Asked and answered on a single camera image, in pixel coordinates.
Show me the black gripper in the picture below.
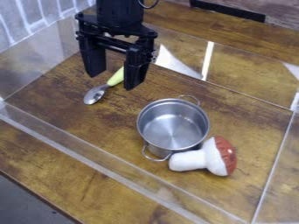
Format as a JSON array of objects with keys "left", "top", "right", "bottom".
[{"left": 75, "top": 0, "right": 158, "bottom": 90}]

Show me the clear acrylic enclosure wall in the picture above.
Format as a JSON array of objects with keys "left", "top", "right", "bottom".
[{"left": 0, "top": 0, "right": 299, "bottom": 224}]

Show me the black bar in background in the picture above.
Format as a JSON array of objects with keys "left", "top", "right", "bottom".
[{"left": 190, "top": 0, "right": 267, "bottom": 23}]

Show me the plush red white mushroom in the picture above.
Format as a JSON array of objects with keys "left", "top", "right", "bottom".
[{"left": 168, "top": 136, "right": 238, "bottom": 176}]

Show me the small steel pot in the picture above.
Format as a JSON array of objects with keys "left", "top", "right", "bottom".
[{"left": 136, "top": 94, "right": 211, "bottom": 162}]

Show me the green handled metal spoon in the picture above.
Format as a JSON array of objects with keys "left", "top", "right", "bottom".
[{"left": 83, "top": 67, "right": 124, "bottom": 105}]

